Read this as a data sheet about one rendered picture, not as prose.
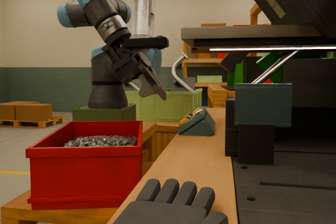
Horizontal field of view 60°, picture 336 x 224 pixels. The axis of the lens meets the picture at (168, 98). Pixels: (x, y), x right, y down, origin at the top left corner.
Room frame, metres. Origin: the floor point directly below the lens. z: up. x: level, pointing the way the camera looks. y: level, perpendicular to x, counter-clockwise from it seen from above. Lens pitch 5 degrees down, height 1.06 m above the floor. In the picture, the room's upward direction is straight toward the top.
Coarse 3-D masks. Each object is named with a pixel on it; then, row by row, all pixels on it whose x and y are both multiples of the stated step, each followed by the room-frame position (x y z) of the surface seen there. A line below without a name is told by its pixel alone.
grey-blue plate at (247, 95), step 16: (240, 96) 0.51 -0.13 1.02; (256, 96) 0.50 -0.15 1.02; (272, 96) 0.50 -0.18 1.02; (288, 96) 0.49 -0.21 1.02; (240, 112) 0.51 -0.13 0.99; (256, 112) 0.50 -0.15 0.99; (272, 112) 0.50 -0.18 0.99; (288, 112) 0.49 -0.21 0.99; (240, 128) 0.50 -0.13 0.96; (256, 128) 0.50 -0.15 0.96; (272, 128) 0.49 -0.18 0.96; (240, 144) 0.50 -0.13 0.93; (256, 144) 0.50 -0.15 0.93; (272, 144) 0.49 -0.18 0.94; (240, 160) 0.50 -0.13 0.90; (256, 160) 0.50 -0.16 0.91; (272, 160) 0.49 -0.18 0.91
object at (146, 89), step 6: (150, 72) 0.76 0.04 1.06; (144, 78) 0.76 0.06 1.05; (144, 84) 0.76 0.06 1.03; (150, 84) 0.76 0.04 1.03; (156, 84) 0.75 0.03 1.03; (144, 90) 0.76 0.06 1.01; (150, 90) 0.76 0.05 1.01; (156, 90) 0.75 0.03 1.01; (162, 90) 0.76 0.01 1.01; (144, 96) 0.76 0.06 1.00; (162, 96) 0.76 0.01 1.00
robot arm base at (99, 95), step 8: (96, 88) 1.07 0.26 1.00; (104, 88) 1.06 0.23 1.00; (112, 88) 1.07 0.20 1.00; (120, 88) 1.10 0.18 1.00; (96, 96) 1.06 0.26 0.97; (104, 96) 1.05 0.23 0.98; (112, 96) 1.06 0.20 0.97; (120, 96) 1.08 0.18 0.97; (88, 104) 1.08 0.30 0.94; (96, 104) 1.05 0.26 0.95; (104, 104) 1.05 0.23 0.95; (112, 104) 1.05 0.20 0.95; (120, 104) 1.07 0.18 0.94
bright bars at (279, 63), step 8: (288, 56) 0.54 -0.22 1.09; (280, 64) 0.54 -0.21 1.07; (264, 72) 0.57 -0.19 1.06; (272, 72) 0.54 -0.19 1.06; (256, 80) 0.55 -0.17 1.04; (264, 80) 0.55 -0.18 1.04; (232, 104) 0.54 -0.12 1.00; (232, 112) 0.54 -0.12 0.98; (232, 120) 0.54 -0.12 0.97; (232, 128) 0.54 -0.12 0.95; (232, 136) 0.54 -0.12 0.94; (232, 144) 0.54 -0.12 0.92; (232, 152) 0.54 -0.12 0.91
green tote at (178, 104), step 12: (132, 96) 1.67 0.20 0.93; (156, 96) 1.63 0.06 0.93; (168, 96) 1.61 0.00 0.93; (180, 96) 1.60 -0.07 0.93; (192, 96) 1.59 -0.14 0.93; (144, 108) 1.65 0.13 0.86; (156, 108) 1.63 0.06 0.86; (168, 108) 1.61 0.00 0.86; (180, 108) 1.60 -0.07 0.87; (192, 108) 1.59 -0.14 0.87; (144, 120) 1.65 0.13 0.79; (156, 120) 1.63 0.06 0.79; (168, 120) 1.62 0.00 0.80; (180, 120) 1.60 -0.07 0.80
